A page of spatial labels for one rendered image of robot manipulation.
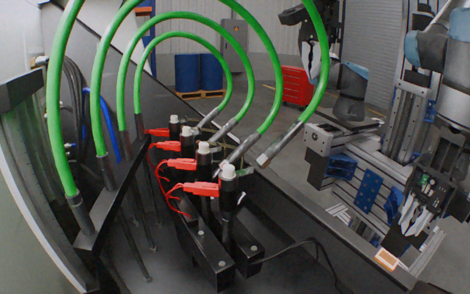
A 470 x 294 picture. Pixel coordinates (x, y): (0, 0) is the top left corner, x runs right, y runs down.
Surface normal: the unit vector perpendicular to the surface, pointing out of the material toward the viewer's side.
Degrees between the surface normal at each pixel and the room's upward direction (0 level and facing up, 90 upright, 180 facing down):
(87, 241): 0
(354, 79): 89
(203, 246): 0
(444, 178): 90
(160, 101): 90
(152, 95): 90
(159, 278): 0
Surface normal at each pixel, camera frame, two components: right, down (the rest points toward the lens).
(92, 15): 0.53, 0.40
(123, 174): 0.04, -0.89
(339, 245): -0.85, 0.21
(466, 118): -0.65, 0.33
